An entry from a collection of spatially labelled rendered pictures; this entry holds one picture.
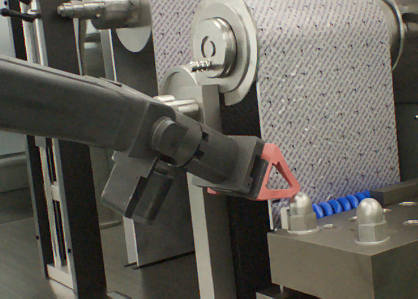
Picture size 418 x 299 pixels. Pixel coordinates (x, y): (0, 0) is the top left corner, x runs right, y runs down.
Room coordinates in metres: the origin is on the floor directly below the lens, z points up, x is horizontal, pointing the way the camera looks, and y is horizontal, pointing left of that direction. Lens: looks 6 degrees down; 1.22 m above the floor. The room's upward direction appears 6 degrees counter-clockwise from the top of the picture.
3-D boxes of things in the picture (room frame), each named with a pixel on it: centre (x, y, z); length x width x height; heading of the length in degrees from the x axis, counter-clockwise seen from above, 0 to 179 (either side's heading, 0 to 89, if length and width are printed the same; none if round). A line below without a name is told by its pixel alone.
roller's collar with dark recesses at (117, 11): (1.08, 0.13, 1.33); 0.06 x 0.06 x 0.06; 33
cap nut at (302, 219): (0.77, -0.10, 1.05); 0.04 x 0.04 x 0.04
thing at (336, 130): (0.89, -0.16, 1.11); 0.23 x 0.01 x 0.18; 123
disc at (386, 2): (1.02, -0.24, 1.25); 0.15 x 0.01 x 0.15; 33
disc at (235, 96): (0.88, -0.03, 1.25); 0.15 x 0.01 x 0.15; 33
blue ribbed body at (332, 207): (0.88, -0.18, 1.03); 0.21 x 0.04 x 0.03; 123
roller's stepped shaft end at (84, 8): (1.04, 0.18, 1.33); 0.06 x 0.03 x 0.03; 123
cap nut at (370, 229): (0.69, -0.16, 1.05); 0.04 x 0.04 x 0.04
